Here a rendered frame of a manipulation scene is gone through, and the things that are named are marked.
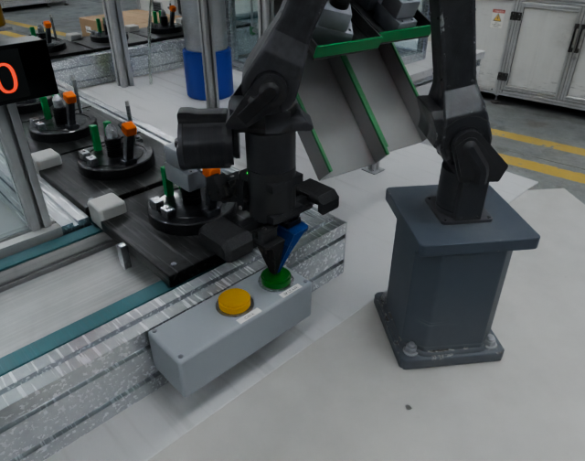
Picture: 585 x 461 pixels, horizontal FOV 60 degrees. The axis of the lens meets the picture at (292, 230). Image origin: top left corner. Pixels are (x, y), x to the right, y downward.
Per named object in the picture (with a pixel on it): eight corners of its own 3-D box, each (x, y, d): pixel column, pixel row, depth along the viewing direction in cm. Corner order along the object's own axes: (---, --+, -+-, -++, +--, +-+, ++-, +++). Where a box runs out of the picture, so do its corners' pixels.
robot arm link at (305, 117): (309, 97, 57) (228, 99, 57) (314, 113, 53) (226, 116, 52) (309, 153, 61) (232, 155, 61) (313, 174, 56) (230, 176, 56)
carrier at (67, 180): (207, 175, 97) (200, 112, 91) (87, 219, 83) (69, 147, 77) (143, 140, 112) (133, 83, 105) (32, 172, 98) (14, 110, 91)
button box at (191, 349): (312, 315, 70) (313, 280, 67) (185, 400, 58) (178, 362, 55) (278, 292, 75) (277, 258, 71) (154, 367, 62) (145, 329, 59)
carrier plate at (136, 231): (298, 224, 82) (298, 212, 80) (170, 288, 68) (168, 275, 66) (211, 176, 96) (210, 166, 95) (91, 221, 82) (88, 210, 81)
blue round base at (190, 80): (242, 93, 171) (240, 48, 163) (205, 103, 161) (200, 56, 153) (215, 84, 180) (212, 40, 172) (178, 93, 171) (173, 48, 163)
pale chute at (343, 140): (376, 164, 93) (389, 154, 89) (318, 181, 86) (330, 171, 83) (315, 32, 96) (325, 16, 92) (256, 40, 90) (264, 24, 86)
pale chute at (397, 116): (422, 142, 101) (437, 132, 97) (373, 156, 95) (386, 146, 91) (366, 22, 105) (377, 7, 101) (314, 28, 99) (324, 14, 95)
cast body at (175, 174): (213, 184, 77) (209, 141, 74) (189, 193, 75) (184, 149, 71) (182, 166, 82) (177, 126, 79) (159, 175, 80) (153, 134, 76)
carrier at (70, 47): (93, 55, 180) (86, 17, 173) (24, 67, 166) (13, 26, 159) (66, 44, 195) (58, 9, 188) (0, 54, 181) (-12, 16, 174)
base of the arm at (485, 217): (494, 221, 61) (505, 176, 58) (441, 225, 60) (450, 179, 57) (470, 195, 67) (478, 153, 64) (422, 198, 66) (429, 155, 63)
